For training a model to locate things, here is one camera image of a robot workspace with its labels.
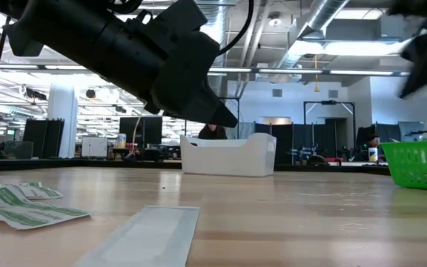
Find grey background monitor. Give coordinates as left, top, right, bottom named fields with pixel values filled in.
left=398, top=121, right=426, bottom=142

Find black background robot rig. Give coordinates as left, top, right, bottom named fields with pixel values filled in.
left=289, top=146, right=348, bottom=166

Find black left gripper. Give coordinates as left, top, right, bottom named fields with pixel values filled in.
left=90, top=10, right=239, bottom=129

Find green striped bandage packet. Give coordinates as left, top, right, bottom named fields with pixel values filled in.
left=16, top=181, right=65, bottom=200
left=0, top=184, right=90, bottom=230

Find white cabinet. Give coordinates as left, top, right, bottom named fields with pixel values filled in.
left=81, top=136, right=108, bottom=158

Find black background screen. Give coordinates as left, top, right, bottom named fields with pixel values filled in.
left=119, top=116, right=163, bottom=150

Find long ceiling light strip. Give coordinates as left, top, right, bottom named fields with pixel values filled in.
left=0, top=63, right=427, bottom=78

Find black metal table frame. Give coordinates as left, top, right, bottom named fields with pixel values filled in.
left=0, top=157, right=391, bottom=175

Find silver spiral ceiling duct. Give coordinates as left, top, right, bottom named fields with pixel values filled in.
left=198, top=0, right=231, bottom=98

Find white round pillar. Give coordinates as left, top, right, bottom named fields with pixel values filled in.
left=47, top=83, right=78, bottom=159

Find person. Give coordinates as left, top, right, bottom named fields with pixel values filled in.
left=197, top=124, right=228, bottom=141
left=363, top=133, right=385, bottom=162

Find black left camera cable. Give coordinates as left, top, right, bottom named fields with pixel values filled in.
left=216, top=0, right=255, bottom=56

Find silver slanted ceiling duct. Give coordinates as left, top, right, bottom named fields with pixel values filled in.
left=272, top=0, right=351, bottom=71

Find white plastic bin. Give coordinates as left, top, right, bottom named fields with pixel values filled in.
left=179, top=132, right=277, bottom=177

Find black folded panels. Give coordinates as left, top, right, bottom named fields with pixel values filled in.
left=23, top=118, right=65, bottom=159

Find green plastic mesh basket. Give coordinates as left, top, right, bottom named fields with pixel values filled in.
left=379, top=139, right=427, bottom=192

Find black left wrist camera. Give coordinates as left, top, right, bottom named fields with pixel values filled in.
left=153, top=0, right=209, bottom=36

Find yellow hanging cord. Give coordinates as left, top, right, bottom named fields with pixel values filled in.
left=313, top=55, right=321, bottom=93

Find long plain white packet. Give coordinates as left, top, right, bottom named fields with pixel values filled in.
left=73, top=205, right=201, bottom=267

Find black partition screens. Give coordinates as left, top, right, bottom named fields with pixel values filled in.
left=254, top=122, right=348, bottom=166

